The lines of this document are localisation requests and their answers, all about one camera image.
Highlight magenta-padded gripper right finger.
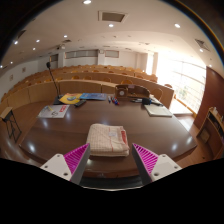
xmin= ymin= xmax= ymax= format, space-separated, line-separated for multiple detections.
xmin=130 ymin=142 xmax=183 ymax=186

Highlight small black-legged side table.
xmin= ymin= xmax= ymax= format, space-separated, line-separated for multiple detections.
xmin=0 ymin=106 xmax=23 ymax=144

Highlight black remote control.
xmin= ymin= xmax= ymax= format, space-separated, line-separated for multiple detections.
xmin=73 ymin=99 xmax=88 ymax=108

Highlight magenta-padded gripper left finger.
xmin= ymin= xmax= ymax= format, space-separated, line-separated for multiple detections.
xmin=39 ymin=142 xmax=92 ymax=185

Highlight black gooseneck desk microphone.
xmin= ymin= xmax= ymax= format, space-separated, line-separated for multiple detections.
xmin=45 ymin=61 xmax=65 ymax=106

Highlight wooden lecture bench rows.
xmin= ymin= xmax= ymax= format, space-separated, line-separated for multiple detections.
xmin=0 ymin=64 xmax=176 ymax=112

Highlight wooden desk organizer with clock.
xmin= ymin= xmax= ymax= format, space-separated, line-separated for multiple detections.
xmin=114 ymin=83 xmax=151 ymax=100

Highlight white printed poster sheet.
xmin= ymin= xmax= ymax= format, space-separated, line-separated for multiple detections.
xmin=37 ymin=104 xmax=71 ymax=119

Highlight recessed ceiling lights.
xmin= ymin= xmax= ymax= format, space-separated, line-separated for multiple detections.
xmin=0 ymin=0 xmax=214 ymax=69

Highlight black desk device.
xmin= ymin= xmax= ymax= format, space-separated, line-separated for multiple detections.
xmin=141 ymin=97 xmax=163 ymax=107

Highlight beige checked towel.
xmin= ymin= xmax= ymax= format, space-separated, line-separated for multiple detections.
xmin=86 ymin=123 xmax=130 ymax=158

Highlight large bright window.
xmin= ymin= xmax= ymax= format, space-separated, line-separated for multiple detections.
xmin=154 ymin=54 xmax=208 ymax=114

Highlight ceiling air vent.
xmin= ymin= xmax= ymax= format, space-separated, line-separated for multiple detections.
xmin=97 ymin=10 xmax=129 ymax=24

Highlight white flat pad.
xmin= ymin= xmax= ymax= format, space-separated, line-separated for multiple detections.
xmin=144 ymin=104 xmax=174 ymax=118

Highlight wooden shelf unit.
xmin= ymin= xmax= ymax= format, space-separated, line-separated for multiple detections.
xmin=196 ymin=106 xmax=224 ymax=159

